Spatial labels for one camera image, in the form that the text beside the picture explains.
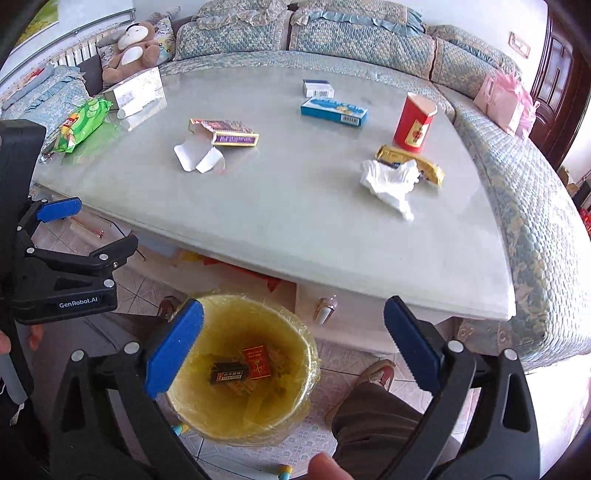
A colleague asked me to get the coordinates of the green snack packet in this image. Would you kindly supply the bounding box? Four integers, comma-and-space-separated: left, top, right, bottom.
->
53, 97, 114, 154

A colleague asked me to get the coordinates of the blue quilted sofa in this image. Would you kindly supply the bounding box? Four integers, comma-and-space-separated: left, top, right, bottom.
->
0, 0, 591, 374

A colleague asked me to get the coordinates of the yellow lined trash bin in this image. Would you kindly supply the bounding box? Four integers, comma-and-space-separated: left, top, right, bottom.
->
164, 294, 321, 446

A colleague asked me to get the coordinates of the person's trouser leg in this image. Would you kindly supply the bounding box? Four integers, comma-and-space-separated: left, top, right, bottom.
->
325, 383, 435, 480

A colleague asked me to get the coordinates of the squashed paper bowl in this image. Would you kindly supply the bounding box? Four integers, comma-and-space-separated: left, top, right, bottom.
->
392, 91, 438, 154

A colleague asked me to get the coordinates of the open purple box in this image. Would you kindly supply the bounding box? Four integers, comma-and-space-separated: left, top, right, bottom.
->
188, 119, 260, 147

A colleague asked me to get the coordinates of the white wall switch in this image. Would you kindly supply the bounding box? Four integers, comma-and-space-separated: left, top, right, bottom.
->
508, 31, 532, 58

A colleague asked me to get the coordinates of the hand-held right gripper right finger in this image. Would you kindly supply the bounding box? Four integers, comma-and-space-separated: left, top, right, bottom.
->
384, 295, 541, 480

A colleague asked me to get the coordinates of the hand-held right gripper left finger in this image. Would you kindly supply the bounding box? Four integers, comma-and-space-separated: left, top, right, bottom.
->
48, 298, 213, 480

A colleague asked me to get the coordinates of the white radiator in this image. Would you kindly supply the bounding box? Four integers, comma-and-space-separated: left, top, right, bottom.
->
55, 39, 100, 68

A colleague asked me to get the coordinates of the crumpled white tissue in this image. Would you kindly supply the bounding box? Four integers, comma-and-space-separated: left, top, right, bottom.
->
360, 159, 420, 221

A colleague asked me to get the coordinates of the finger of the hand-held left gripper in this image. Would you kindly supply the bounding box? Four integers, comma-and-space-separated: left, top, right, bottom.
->
16, 197, 83, 259
16, 234, 140, 304

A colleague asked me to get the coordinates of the small blue white box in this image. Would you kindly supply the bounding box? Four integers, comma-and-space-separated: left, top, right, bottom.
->
302, 79, 334, 99

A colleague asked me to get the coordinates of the blue rectangular box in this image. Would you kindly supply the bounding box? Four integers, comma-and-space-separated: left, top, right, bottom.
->
300, 97, 369, 126

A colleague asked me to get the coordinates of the white coffee table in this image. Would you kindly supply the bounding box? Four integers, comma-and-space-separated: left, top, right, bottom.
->
32, 65, 518, 356

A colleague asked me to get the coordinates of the person's right hand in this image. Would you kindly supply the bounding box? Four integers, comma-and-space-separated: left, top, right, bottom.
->
308, 452, 354, 480

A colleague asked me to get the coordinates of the white carton box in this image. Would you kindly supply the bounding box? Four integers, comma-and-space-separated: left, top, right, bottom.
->
102, 67, 167, 116

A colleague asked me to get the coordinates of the red paper packet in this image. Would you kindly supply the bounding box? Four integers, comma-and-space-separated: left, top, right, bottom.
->
241, 345, 271, 380

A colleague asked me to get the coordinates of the black flat box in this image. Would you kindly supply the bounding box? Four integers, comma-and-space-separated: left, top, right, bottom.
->
209, 360, 259, 386

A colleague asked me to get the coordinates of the pink plastic bag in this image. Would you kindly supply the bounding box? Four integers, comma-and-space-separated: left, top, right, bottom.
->
473, 69, 541, 139

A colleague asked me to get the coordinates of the red brown shoe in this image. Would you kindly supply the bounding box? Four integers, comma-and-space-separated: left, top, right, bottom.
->
157, 296, 182, 324
358, 360, 397, 398

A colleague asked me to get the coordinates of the dark wooden door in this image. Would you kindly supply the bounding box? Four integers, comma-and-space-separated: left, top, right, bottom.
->
529, 9, 589, 171

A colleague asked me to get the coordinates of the person's left hand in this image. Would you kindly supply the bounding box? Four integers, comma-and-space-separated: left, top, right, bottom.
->
0, 325, 45, 354

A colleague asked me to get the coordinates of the yellow candy wrapper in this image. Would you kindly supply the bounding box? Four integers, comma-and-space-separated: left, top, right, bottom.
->
375, 144, 446, 186

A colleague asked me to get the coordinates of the small pink bottle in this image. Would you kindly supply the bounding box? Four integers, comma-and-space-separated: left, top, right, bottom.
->
313, 295, 339, 326

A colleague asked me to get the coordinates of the brown teddy bear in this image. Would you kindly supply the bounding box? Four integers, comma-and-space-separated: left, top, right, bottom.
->
99, 21, 162, 84

